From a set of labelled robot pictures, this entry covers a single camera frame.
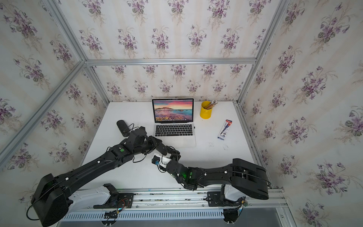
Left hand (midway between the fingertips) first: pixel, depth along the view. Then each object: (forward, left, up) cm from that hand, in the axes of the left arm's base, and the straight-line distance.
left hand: (164, 143), depth 78 cm
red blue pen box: (+18, -42, -14) cm, 48 cm away
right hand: (-4, -2, -2) cm, 5 cm away
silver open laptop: (+26, -5, -12) cm, 29 cm away
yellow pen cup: (+30, -28, -10) cm, 43 cm away
